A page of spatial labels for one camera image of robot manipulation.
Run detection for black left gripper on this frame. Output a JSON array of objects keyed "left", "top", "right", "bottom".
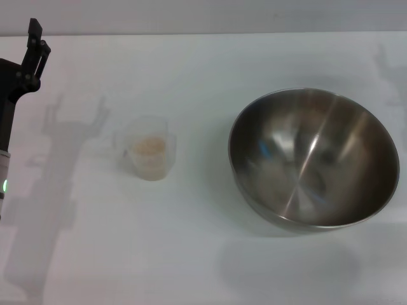
[{"left": 0, "top": 18, "right": 52, "bottom": 153}]

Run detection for white rice grains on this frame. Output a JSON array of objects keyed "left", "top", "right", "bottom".
[{"left": 131, "top": 135, "right": 167, "bottom": 153}]

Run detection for clear plastic measuring cup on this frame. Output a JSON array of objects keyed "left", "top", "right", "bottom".
[{"left": 115, "top": 115, "right": 179, "bottom": 182}]

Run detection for stainless steel mixing bowl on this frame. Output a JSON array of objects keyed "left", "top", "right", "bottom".
[{"left": 227, "top": 87, "right": 401, "bottom": 236}]

